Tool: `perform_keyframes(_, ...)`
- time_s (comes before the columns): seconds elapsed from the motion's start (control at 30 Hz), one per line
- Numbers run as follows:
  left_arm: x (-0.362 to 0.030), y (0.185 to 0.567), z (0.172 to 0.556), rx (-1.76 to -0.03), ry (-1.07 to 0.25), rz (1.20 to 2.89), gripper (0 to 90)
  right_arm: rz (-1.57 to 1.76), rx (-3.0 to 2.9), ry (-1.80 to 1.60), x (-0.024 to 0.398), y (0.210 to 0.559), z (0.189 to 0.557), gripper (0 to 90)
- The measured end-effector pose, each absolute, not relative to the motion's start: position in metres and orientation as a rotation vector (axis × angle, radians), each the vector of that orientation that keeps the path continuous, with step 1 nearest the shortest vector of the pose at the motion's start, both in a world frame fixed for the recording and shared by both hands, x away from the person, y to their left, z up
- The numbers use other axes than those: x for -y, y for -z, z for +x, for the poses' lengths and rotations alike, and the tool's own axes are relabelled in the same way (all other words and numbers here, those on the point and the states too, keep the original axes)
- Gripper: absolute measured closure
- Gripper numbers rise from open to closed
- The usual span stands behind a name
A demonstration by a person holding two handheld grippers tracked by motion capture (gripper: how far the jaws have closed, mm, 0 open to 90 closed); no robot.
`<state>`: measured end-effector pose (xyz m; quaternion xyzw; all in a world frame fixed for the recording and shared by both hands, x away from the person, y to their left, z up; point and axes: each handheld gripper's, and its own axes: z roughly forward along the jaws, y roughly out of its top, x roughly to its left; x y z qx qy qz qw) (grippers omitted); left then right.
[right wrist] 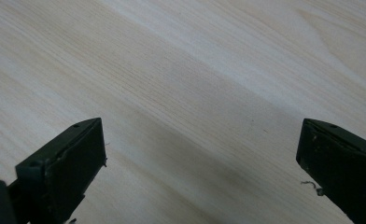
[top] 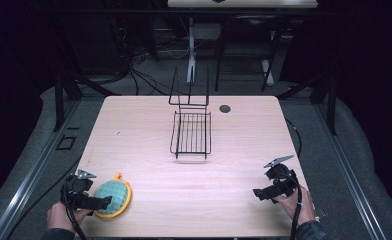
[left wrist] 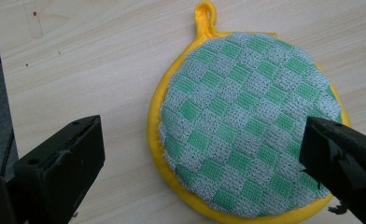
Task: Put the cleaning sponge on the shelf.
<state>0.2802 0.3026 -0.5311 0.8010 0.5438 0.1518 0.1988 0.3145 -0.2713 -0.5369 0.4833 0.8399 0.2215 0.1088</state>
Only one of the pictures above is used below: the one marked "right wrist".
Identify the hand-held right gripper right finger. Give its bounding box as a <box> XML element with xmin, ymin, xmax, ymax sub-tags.
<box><xmin>295</xmin><ymin>118</ymin><xmax>366</xmax><ymax>224</ymax></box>

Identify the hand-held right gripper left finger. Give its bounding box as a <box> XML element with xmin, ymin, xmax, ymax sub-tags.
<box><xmin>15</xmin><ymin>117</ymin><xmax>107</xmax><ymax>224</ymax></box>

